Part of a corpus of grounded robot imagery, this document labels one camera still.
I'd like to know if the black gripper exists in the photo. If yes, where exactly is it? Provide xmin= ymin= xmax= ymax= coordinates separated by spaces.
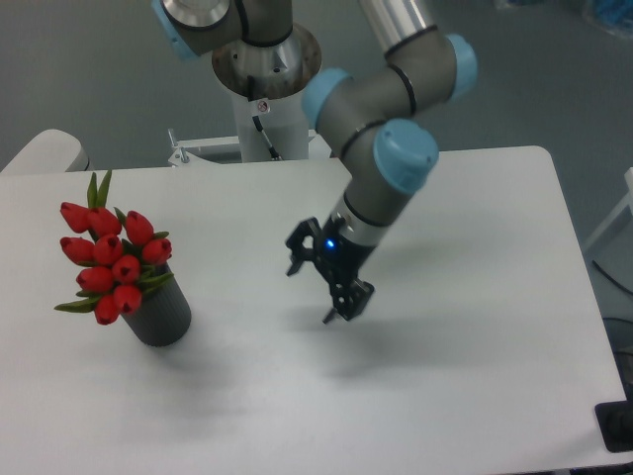
xmin=285 ymin=218 xmax=376 ymax=325

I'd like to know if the red tulip bouquet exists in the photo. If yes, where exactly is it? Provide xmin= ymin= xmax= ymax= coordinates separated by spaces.
xmin=54 ymin=170 xmax=175 ymax=326

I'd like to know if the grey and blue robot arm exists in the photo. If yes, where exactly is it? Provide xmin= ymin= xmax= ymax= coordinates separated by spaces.
xmin=152 ymin=1 xmax=478 ymax=320

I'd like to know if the dark grey ribbed vase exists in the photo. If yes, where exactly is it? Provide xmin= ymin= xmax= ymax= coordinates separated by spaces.
xmin=123 ymin=263 xmax=192 ymax=347

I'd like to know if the white chair at left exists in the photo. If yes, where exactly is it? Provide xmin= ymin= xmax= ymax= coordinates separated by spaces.
xmin=1 ymin=129 xmax=93 ymax=176

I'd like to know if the white furniture at right edge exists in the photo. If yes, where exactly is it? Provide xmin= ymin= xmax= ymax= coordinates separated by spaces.
xmin=583 ymin=168 xmax=632 ymax=259

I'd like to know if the black device at table corner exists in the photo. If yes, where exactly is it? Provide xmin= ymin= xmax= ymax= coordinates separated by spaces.
xmin=594 ymin=401 xmax=632 ymax=453

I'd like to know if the clear bag with blue items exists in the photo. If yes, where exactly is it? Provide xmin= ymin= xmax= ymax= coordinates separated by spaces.
xmin=582 ymin=0 xmax=632 ymax=39

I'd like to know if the white pedestal base frame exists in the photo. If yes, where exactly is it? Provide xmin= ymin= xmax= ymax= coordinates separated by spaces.
xmin=167 ymin=129 xmax=336 ymax=167

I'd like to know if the black pedestal cable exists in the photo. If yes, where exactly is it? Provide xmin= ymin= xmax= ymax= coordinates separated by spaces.
xmin=245 ymin=74 xmax=283 ymax=162

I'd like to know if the black cable on floor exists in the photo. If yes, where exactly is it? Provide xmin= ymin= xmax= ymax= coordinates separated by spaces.
xmin=591 ymin=258 xmax=633 ymax=293

